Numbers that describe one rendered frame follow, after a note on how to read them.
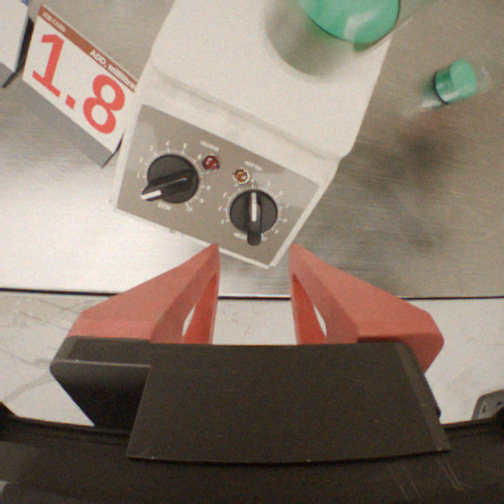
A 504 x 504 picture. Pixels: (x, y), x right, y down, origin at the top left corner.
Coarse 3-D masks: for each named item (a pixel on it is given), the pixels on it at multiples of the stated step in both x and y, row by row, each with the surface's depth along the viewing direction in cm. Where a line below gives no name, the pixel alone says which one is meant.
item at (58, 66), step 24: (48, 24) 15; (48, 48) 16; (72, 48) 16; (48, 72) 17; (72, 72) 17; (96, 72) 17; (72, 96) 18; (96, 96) 18; (120, 96) 17; (96, 120) 19; (120, 120) 19
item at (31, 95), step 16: (96, 48) 16; (32, 80) 18; (16, 96) 18; (32, 96) 18; (48, 96) 18; (32, 112) 18; (48, 112) 19; (64, 112) 19; (128, 112) 18; (64, 128) 19; (80, 128) 19; (80, 144) 20; (96, 144) 20; (96, 160) 20
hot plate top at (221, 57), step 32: (192, 0) 13; (224, 0) 13; (256, 0) 13; (160, 32) 13; (192, 32) 13; (224, 32) 13; (256, 32) 14; (160, 64) 13; (192, 64) 13; (224, 64) 14; (256, 64) 14; (224, 96) 14; (256, 96) 14; (288, 96) 15; (320, 96) 15; (352, 96) 15; (288, 128) 15; (320, 128) 15; (352, 128) 16
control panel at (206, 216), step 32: (160, 128) 16; (192, 128) 16; (128, 160) 17; (192, 160) 17; (224, 160) 17; (256, 160) 17; (128, 192) 18; (224, 192) 18; (288, 192) 18; (160, 224) 19; (192, 224) 19; (224, 224) 20; (288, 224) 20; (256, 256) 21
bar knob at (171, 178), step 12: (168, 156) 16; (180, 156) 17; (156, 168) 17; (168, 168) 17; (180, 168) 17; (192, 168) 17; (156, 180) 17; (168, 180) 16; (180, 180) 16; (192, 180) 16; (144, 192) 16; (156, 192) 16; (168, 192) 16; (180, 192) 16; (192, 192) 18
